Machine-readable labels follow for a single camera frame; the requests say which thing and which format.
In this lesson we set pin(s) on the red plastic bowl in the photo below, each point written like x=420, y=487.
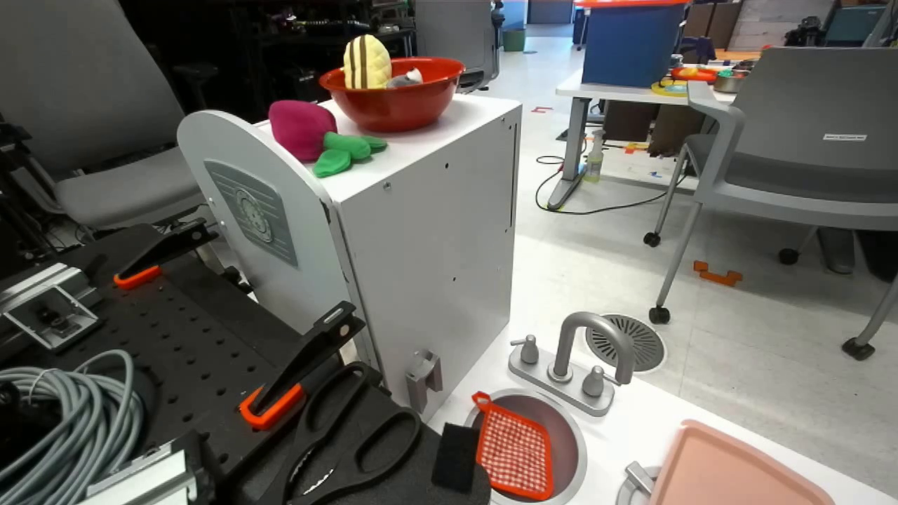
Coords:
x=404, y=108

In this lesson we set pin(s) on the round toy sink basin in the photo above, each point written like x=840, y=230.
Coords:
x=566, y=439

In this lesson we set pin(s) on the white toy kitchen unit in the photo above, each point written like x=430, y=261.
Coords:
x=430, y=234

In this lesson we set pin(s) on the grey toy faucet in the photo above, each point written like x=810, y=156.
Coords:
x=568, y=337

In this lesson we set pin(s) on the clear spray bottle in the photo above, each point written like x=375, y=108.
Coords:
x=594, y=157

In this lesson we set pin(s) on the magenta radish plush green leaves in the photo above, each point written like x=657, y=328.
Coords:
x=302, y=126

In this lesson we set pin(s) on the black rectangular block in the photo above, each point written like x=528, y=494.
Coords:
x=457, y=459

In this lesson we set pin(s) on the yellow brown-striped plush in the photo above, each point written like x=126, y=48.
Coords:
x=366, y=63

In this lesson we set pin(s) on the orange square mesh pot holder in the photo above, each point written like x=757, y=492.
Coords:
x=512, y=452

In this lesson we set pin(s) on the black scissors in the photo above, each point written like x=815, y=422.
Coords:
x=360, y=450

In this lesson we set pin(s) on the green waste bin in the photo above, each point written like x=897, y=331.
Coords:
x=512, y=38

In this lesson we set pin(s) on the white office desk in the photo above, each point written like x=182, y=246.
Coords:
x=608, y=91

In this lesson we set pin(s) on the blue bin with orange lid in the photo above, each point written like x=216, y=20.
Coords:
x=632, y=45

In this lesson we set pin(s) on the pink plastic tray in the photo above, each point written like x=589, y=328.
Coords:
x=732, y=471

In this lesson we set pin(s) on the grey office chair with casters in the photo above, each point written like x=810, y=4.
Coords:
x=815, y=142

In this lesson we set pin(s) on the silver aluminium extrusion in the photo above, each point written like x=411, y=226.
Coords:
x=143, y=477

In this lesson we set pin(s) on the large grey padded chair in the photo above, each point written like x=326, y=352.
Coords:
x=86, y=101

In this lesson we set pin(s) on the black and white mounting box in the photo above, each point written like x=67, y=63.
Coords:
x=46, y=313

